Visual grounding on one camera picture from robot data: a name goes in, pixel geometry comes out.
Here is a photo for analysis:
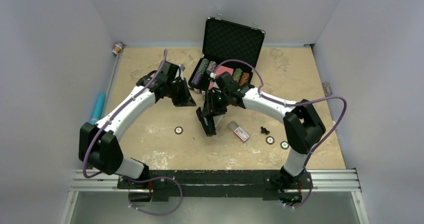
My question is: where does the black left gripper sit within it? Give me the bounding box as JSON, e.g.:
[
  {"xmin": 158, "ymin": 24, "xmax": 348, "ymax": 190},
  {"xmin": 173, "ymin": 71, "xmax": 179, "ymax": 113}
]
[{"xmin": 167, "ymin": 77, "xmax": 196, "ymax": 107}]

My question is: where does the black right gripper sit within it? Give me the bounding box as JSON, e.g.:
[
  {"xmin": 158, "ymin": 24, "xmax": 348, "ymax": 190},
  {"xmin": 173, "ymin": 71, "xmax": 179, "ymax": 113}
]
[{"xmin": 202, "ymin": 89, "xmax": 231, "ymax": 118}]

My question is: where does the green stapler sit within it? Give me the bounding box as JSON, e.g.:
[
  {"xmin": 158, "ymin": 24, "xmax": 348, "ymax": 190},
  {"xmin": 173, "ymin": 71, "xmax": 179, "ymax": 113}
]
[{"xmin": 213, "ymin": 114, "xmax": 224, "ymax": 127}]

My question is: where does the black stapler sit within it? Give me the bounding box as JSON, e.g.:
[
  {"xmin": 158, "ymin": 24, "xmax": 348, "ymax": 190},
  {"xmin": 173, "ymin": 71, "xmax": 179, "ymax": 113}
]
[{"xmin": 196, "ymin": 107, "xmax": 222, "ymax": 137}]

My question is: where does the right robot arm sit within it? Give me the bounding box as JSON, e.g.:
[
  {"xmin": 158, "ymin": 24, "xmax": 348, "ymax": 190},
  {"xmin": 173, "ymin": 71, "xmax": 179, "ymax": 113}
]
[{"xmin": 196, "ymin": 72, "xmax": 326, "ymax": 189}]

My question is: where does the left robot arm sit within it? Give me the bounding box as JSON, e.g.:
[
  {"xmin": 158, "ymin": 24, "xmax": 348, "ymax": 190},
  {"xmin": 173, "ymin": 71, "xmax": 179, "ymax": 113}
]
[{"xmin": 78, "ymin": 60, "xmax": 196, "ymax": 189}]

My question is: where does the brown white poker chip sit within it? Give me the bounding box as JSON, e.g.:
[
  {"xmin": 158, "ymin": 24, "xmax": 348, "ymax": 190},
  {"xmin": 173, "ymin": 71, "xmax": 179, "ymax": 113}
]
[{"xmin": 174, "ymin": 126, "xmax": 184, "ymax": 135}]

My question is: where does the red white staple box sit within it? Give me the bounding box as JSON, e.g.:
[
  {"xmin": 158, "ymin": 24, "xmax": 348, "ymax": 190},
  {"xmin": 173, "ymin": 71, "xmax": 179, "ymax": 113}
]
[{"xmin": 227, "ymin": 121, "xmax": 250, "ymax": 143}]

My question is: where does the black screw knob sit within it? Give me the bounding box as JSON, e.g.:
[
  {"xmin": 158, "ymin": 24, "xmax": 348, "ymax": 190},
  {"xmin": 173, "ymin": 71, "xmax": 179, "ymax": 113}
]
[{"xmin": 261, "ymin": 126, "xmax": 270, "ymax": 136}]

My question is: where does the black poker chip case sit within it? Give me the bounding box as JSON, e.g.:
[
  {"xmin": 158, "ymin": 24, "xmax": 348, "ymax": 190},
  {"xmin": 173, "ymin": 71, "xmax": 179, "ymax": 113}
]
[{"xmin": 187, "ymin": 17, "xmax": 266, "ymax": 92}]

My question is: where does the red white poker chip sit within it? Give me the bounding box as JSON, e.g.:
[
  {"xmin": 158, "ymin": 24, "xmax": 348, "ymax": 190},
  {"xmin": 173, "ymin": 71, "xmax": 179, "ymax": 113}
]
[{"xmin": 265, "ymin": 136, "xmax": 275, "ymax": 145}]

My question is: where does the green white poker chip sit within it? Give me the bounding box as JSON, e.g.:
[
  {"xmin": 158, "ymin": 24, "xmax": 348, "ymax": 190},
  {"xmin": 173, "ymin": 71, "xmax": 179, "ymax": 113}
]
[{"xmin": 280, "ymin": 141, "xmax": 290, "ymax": 150}]

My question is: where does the orange small bottle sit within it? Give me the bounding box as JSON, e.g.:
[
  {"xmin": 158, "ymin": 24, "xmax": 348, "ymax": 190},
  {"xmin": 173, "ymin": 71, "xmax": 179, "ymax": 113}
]
[{"xmin": 112, "ymin": 41, "xmax": 125, "ymax": 55}]

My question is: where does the turquoise cylindrical tool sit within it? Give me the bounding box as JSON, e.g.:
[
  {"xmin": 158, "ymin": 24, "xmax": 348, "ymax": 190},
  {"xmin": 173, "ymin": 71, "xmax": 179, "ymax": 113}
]
[{"xmin": 89, "ymin": 92, "xmax": 106, "ymax": 124}]

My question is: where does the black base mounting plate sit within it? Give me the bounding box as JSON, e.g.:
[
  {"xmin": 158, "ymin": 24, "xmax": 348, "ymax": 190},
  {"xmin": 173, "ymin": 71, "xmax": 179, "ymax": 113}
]
[{"xmin": 117, "ymin": 169, "xmax": 313, "ymax": 204}]

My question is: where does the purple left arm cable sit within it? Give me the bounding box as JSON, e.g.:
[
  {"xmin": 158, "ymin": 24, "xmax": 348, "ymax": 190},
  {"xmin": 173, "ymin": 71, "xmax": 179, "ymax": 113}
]
[{"xmin": 82, "ymin": 48, "xmax": 169, "ymax": 180}]

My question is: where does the striped object at right wall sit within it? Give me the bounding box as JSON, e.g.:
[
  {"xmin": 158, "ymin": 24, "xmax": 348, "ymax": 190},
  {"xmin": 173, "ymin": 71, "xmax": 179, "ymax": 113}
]
[{"xmin": 321, "ymin": 81, "xmax": 333, "ymax": 97}]

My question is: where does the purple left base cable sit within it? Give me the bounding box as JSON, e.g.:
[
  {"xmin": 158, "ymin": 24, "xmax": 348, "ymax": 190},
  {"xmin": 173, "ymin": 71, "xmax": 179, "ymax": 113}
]
[{"xmin": 128, "ymin": 177, "xmax": 183, "ymax": 217}]

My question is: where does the aluminium frame rail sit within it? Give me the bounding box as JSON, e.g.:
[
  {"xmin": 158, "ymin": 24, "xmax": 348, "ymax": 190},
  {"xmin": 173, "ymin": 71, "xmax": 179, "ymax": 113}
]
[{"xmin": 59, "ymin": 169, "xmax": 370, "ymax": 224}]

